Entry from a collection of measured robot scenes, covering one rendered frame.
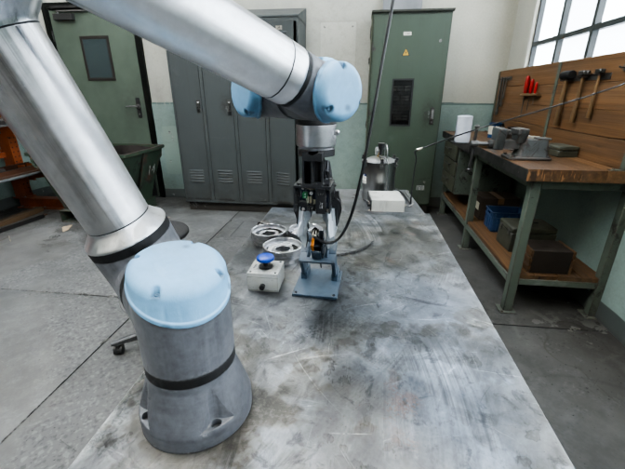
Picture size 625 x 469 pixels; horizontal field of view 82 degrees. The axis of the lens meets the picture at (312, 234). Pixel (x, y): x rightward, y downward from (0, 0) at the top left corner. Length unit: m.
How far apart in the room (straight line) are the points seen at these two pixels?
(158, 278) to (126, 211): 0.13
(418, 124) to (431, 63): 0.54
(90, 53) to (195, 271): 4.72
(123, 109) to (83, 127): 4.42
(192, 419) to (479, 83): 4.08
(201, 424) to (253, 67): 0.43
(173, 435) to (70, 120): 0.39
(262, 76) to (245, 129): 3.36
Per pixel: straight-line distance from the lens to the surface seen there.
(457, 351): 0.70
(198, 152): 4.01
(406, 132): 3.81
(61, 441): 1.81
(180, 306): 0.42
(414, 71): 3.80
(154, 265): 0.46
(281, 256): 0.91
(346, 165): 4.18
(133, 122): 4.88
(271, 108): 0.58
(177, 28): 0.41
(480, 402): 0.62
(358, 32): 4.15
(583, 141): 2.66
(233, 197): 3.98
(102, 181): 0.51
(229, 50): 0.43
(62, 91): 0.51
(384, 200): 1.68
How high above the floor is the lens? 1.22
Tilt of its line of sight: 22 degrees down
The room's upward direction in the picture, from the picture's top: straight up
